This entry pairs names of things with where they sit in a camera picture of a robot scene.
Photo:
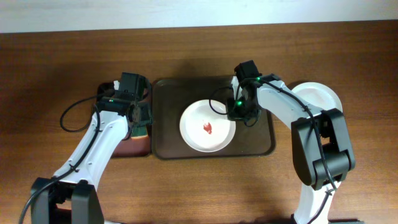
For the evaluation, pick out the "white plate small red stain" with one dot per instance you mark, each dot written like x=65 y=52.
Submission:
x=205 y=127

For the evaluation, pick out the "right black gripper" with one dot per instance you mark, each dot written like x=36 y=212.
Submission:
x=232 y=114

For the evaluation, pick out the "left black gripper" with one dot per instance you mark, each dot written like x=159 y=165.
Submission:
x=147 y=117

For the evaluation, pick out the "large dark brown tray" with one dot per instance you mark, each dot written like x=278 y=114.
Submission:
x=170 y=97

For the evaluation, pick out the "small reddish brown tray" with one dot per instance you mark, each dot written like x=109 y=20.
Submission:
x=135 y=147

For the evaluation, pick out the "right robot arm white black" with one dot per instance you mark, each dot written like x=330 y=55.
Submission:
x=321 y=147

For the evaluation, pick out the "grey-white plate with sauce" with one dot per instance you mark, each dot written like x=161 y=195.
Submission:
x=319 y=95

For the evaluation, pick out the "orange green scrub sponge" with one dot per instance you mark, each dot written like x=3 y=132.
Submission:
x=139 y=132

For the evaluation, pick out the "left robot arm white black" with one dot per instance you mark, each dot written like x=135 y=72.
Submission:
x=120 y=113

